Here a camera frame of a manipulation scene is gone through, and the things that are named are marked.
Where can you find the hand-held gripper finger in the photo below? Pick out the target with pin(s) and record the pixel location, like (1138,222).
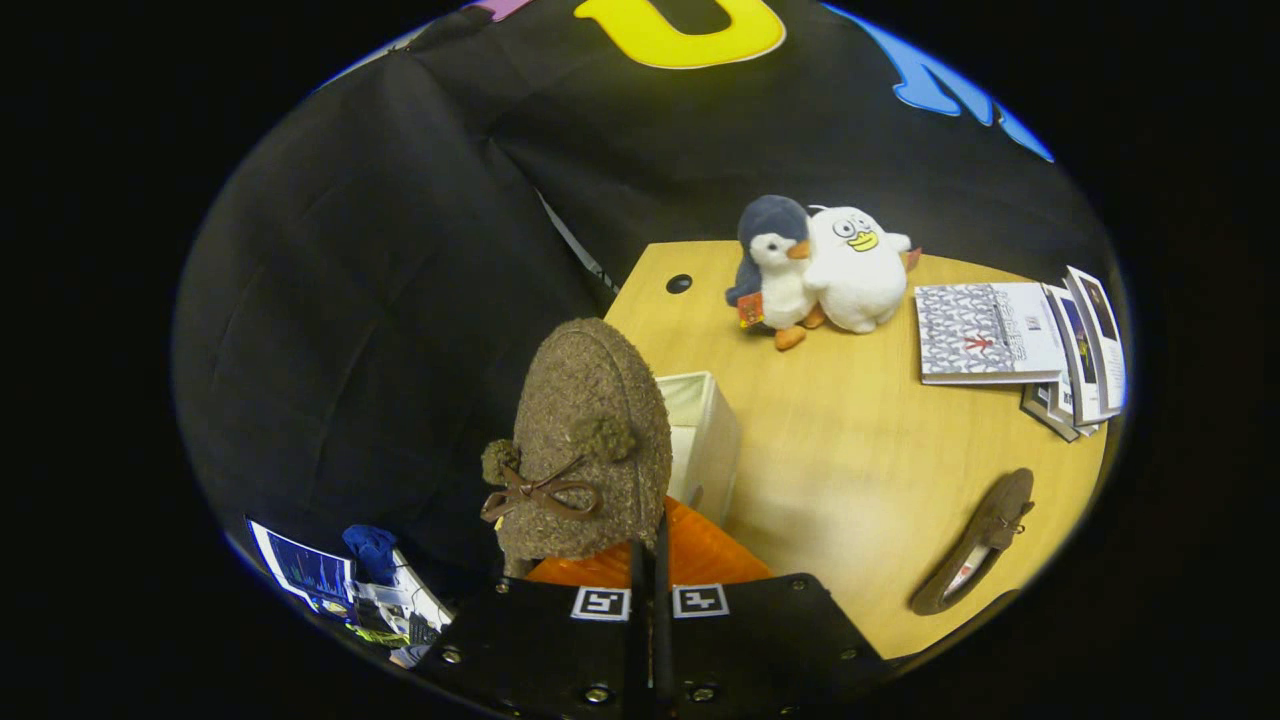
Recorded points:
(640,640)
(662,640)

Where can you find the beige fabric storage box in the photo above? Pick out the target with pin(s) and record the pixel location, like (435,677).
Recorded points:
(715,450)

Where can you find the brown fuzzy shoe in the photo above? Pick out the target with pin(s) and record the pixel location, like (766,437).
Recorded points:
(590,400)
(990,520)

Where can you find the white paper pile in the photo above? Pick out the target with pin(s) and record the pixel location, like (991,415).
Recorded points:
(410,610)

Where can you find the blue cloth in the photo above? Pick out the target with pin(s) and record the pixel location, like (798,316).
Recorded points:
(370,550)

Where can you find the blue printed paper sheet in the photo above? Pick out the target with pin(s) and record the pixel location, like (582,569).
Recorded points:
(300,570)

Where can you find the grey penguin plush toy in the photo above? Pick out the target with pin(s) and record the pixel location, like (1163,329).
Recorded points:
(785,290)

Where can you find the white duck plush toy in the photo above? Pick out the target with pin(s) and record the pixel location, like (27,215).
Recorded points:
(855,290)

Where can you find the grey patterned book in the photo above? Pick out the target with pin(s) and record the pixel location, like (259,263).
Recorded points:
(965,335)

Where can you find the white book with black print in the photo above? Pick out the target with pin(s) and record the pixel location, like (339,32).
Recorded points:
(1068,405)

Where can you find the white book with blue picture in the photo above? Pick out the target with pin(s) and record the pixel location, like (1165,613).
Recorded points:
(1075,345)

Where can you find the white book with dark picture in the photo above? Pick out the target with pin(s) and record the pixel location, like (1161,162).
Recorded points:
(1105,340)

